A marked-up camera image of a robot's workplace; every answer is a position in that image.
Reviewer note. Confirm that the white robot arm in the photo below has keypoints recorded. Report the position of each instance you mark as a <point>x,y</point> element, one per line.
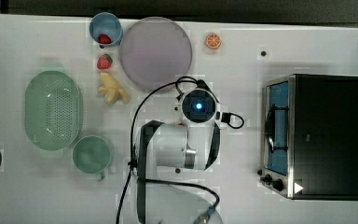
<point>193,142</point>

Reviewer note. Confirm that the silver black toaster oven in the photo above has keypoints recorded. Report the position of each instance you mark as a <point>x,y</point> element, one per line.
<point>310,137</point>

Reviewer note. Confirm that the grey round plate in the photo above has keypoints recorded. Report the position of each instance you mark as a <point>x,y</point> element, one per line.
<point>155,51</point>

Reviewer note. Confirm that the yellow peeled toy banana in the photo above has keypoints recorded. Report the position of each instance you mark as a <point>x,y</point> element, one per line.
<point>111,90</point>

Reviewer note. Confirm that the orange slice toy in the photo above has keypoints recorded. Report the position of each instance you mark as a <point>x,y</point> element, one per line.
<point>213,41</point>

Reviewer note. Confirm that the red toy strawberry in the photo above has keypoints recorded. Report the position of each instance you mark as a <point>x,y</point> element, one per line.
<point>104,62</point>

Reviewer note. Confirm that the green mug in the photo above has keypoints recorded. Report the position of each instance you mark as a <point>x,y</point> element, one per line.
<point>92,155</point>

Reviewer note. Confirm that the strawberry inside blue cup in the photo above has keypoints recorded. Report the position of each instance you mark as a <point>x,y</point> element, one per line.
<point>104,39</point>

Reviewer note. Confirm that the blue cup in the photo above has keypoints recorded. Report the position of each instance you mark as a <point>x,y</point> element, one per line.
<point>107,24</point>

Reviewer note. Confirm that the green oval colander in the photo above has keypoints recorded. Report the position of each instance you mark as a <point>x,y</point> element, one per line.
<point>52,110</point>

